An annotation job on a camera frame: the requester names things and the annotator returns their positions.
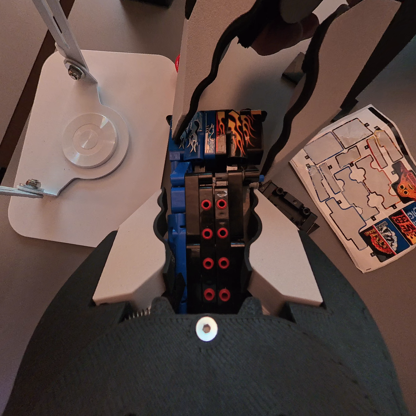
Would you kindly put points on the person's right hand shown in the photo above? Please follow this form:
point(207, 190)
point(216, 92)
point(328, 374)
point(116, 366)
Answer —
point(286, 35)

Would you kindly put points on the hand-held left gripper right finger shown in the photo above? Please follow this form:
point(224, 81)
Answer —
point(282, 260)

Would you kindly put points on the red wheel rim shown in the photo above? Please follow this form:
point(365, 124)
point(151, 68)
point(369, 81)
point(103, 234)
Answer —
point(177, 61)

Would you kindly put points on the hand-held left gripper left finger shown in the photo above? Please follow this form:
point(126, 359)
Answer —
point(130, 260)

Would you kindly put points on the black square tile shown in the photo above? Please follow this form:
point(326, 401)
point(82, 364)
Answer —
point(294, 73)

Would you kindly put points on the blue black toy brick truck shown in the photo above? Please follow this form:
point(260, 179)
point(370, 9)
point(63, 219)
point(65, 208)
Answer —
point(211, 227)

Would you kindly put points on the sticker sheet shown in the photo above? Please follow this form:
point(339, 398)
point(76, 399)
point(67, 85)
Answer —
point(351, 195)

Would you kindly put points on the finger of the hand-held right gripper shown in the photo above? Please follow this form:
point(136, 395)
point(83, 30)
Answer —
point(341, 65)
point(201, 48)

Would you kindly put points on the white book stand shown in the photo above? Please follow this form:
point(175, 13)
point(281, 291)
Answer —
point(81, 146)

